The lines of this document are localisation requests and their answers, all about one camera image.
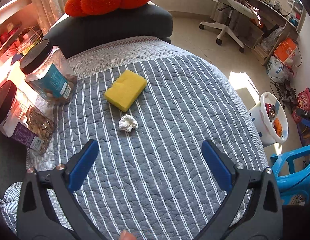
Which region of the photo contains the white storage shelf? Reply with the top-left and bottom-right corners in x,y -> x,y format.
0,0 -> 45,65

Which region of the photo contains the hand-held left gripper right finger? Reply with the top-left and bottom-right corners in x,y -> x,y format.
195,139 -> 284,240

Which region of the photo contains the blue plastic stool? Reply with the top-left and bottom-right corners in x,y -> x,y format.
270,144 -> 310,205

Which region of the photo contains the white tissue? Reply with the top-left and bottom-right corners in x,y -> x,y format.
118,114 -> 139,133

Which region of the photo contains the plastic jar with purple label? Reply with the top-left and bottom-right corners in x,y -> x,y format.
0,80 -> 55,155

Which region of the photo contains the sheer patterned curtain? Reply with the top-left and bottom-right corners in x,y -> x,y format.
29,0 -> 67,34

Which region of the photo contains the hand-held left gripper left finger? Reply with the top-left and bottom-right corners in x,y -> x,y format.
16,139 -> 113,240

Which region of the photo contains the white plastic bin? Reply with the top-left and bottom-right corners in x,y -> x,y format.
248,92 -> 289,147

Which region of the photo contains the tangle of black cables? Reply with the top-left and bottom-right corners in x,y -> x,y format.
270,77 -> 298,110

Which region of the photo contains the red drink can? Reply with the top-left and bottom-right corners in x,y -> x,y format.
266,104 -> 278,122

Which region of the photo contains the yellow sponge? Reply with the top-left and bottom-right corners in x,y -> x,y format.
104,70 -> 148,112

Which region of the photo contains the grey striped quilted blanket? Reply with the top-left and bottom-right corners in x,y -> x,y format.
0,35 -> 269,240

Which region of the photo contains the white plastic bag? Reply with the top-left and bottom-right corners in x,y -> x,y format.
266,55 -> 287,80

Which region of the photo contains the orange cardboard box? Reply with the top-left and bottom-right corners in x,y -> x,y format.
273,38 -> 299,67

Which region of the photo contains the wooden desk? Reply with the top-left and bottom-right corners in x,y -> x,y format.
250,0 -> 307,65

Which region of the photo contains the red shopping bag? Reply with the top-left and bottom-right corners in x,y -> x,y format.
291,87 -> 310,147

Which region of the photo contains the plastic jar with teal label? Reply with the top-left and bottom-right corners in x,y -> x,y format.
19,39 -> 78,105

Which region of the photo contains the orange peel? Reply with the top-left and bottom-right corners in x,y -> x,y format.
273,118 -> 283,137

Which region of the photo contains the person's left hand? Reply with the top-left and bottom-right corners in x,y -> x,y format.
119,229 -> 137,240

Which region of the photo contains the white office chair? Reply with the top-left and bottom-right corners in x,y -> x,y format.
199,0 -> 262,53

